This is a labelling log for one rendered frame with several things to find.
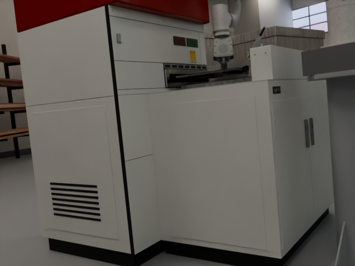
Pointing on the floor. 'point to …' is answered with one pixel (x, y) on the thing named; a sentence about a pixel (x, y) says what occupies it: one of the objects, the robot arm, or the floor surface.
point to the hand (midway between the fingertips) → (224, 67)
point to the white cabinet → (241, 169)
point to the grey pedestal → (342, 158)
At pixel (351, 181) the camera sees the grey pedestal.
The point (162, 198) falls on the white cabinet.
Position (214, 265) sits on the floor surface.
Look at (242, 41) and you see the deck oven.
